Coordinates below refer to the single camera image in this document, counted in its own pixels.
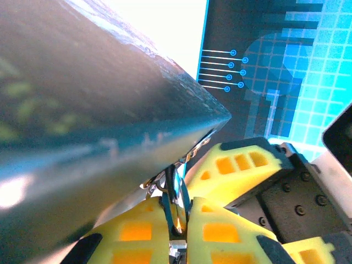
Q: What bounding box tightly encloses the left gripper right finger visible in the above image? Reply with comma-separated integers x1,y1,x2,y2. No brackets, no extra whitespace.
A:
186,196,297,264

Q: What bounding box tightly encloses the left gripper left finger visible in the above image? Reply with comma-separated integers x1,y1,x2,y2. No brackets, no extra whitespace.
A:
68,196,171,264

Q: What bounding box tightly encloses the silver clasp with blue strap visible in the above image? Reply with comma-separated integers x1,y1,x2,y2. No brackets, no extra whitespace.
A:
140,163,192,243

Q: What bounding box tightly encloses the starry night print box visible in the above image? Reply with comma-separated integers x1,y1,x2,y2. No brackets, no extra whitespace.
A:
0,0,233,264

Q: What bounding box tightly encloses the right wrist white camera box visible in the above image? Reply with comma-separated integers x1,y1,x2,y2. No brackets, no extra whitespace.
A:
310,103,352,199

